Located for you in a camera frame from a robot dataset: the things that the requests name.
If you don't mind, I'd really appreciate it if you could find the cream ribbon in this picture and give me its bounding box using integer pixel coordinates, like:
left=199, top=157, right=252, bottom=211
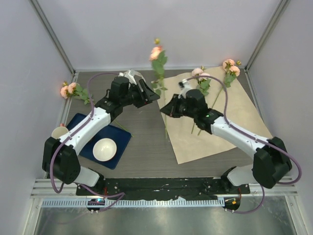
left=118, top=70, right=146, bottom=85

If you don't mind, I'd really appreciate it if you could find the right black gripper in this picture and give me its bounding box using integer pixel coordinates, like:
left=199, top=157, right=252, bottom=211
left=161, top=94, right=198, bottom=118

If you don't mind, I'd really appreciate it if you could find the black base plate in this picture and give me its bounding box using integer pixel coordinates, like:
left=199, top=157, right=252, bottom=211
left=75, top=177, right=251, bottom=200

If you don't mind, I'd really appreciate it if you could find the white bowl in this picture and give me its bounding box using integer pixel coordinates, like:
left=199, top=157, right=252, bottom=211
left=92, top=138, right=117, bottom=162

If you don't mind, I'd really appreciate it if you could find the slotted white cable duct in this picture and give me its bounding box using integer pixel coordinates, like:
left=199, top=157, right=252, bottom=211
left=41, top=197, right=224, bottom=208

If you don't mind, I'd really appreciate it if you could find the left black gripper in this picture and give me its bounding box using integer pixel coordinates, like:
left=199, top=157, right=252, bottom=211
left=120, top=79, right=159, bottom=108

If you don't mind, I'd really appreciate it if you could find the pink cup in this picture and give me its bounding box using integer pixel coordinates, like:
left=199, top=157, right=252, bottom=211
left=51, top=123, right=68, bottom=139

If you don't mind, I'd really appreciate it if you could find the dark blue tray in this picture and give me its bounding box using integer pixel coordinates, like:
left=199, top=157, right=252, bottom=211
left=80, top=124, right=132, bottom=170

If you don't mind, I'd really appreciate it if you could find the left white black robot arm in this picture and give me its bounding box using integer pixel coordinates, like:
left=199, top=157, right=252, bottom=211
left=42, top=75, right=160, bottom=195

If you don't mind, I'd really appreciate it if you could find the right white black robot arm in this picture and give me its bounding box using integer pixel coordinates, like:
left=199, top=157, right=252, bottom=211
left=160, top=89, right=292, bottom=193

